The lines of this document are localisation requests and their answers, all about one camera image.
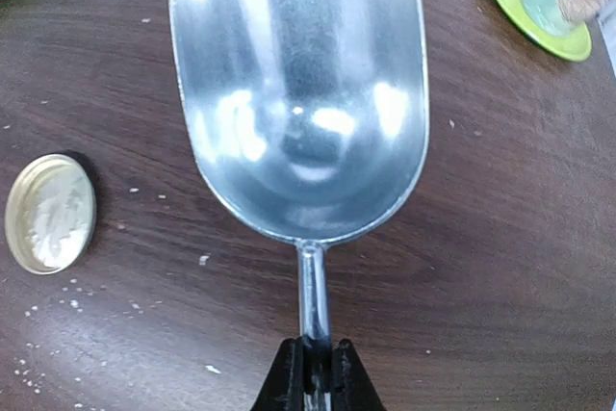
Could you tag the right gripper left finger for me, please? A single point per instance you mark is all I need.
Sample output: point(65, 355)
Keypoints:
point(283, 387)

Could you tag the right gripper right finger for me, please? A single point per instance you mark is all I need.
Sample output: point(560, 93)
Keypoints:
point(351, 387)

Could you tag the metal scoop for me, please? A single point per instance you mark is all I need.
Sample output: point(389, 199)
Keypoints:
point(309, 121)

